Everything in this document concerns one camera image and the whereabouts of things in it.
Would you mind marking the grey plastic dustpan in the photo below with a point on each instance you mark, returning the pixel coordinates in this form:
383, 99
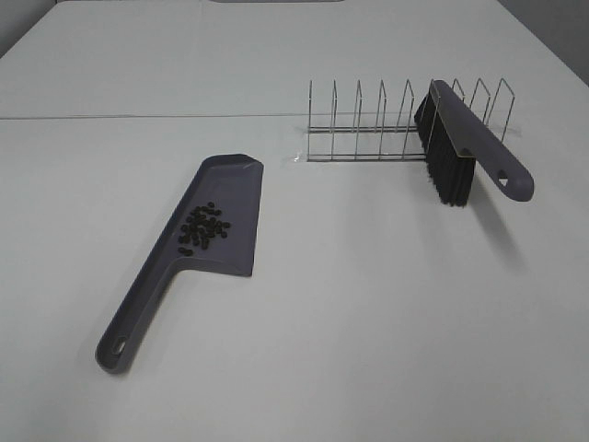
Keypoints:
234, 182

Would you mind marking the pile of coffee beans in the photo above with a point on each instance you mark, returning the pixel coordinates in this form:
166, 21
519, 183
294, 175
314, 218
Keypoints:
200, 227

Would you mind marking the grey hand brush black bristles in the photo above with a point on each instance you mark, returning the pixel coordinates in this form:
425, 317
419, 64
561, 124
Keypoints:
454, 141

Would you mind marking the metal wire dish rack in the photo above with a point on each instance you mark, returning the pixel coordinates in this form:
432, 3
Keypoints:
358, 125

